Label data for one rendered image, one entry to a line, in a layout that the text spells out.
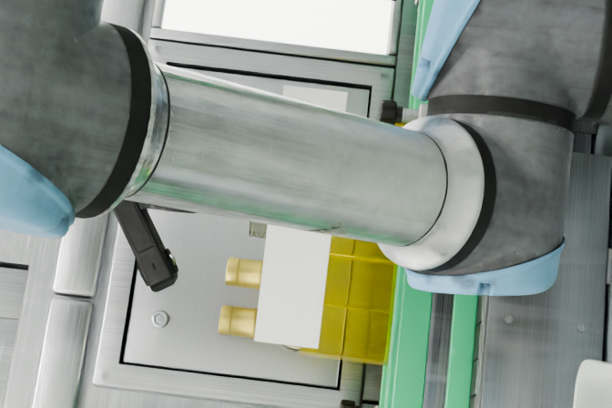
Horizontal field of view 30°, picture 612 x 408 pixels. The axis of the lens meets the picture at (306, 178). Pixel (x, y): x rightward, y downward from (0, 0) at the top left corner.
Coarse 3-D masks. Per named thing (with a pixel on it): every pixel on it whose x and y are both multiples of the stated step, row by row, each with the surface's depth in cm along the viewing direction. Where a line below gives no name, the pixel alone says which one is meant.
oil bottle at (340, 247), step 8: (336, 240) 133; (344, 240) 133; (352, 240) 133; (360, 240) 133; (336, 248) 133; (344, 248) 133; (352, 248) 133; (360, 248) 133; (368, 248) 133; (376, 248) 133; (336, 256) 134; (344, 256) 134; (352, 256) 133; (360, 256) 133; (368, 256) 133; (376, 256) 133; (384, 256) 133
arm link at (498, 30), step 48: (480, 0) 85; (528, 0) 85; (576, 0) 85; (432, 48) 86; (480, 48) 85; (528, 48) 85; (576, 48) 85; (432, 96) 89; (480, 96) 85; (528, 96) 85; (576, 96) 87
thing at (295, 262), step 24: (288, 96) 106; (312, 96) 106; (336, 96) 106; (288, 240) 106; (312, 240) 106; (264, 264) 106; (288, 264) 106; (312, 264) 106; (264, 288) 106; (288, 288) 106; (312, 288) 106; (264, 312) 106; (288, 312) 106; (312, 312) 106; (264, 336) 106; (288, 336) 106; (312, 336) 106
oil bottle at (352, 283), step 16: (336, 272) 132; (352, 272) 132; (368, 272) 132; (384, 272) 132; (336, 288) 132; (352, 288) 132; (368, 288) 132; (384, 288) 132; (336, 304) 132; (352, 304) 131; (368, 304) 131; (384, 304) 131
